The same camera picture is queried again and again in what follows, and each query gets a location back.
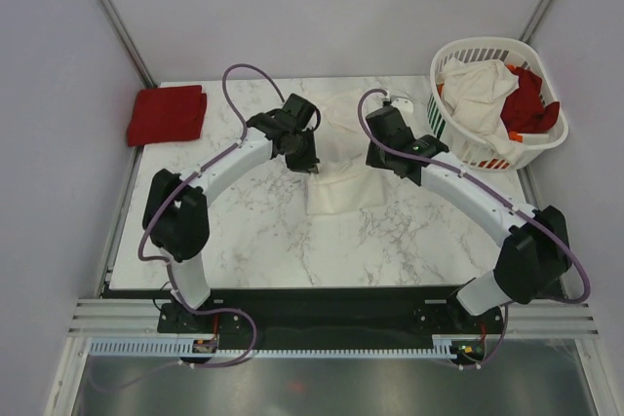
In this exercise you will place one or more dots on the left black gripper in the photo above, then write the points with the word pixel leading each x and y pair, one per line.
pixel 309 163

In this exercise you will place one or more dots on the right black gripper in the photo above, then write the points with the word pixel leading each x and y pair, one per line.
pixel 372 160

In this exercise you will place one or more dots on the white t shirt red print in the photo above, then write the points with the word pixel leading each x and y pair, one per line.
pixel 343 182

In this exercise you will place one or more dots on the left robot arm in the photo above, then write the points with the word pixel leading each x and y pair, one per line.
pixel 176 217

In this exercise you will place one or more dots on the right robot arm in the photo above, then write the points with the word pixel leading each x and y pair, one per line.
pixel 530 257

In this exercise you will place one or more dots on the white t shirt in basket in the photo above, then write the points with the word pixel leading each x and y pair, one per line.
pixel 475 93

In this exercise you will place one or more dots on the white laundry basket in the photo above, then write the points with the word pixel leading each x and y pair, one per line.
pixel 471 149

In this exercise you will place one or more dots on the folded red t shirt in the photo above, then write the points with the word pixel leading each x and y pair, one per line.
pixel 165 115

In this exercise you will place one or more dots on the red t shirt in basket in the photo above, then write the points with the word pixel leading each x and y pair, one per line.
pixel 540 118

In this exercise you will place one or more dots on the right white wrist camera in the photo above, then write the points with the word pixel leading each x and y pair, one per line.
pixel 404 104

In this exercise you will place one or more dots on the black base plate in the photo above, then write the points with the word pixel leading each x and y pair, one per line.
pixel 329 318

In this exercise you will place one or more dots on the left aluminium frame post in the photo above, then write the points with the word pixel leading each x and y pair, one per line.
pixel 127 42

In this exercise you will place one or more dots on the aluminium rail front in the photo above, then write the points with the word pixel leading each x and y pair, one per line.
pixel 138 318

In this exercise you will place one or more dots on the white slotted cable duct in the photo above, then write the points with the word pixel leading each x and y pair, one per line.
pixel 189 348

